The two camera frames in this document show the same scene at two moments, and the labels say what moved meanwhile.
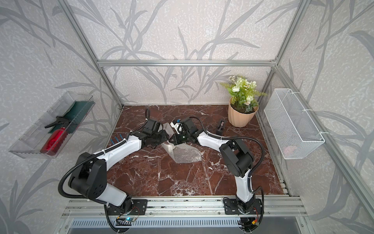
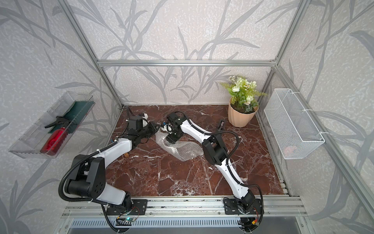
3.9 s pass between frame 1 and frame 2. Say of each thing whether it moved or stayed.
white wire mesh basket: stayed
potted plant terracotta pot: stayed
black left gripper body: moved
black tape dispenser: stayed
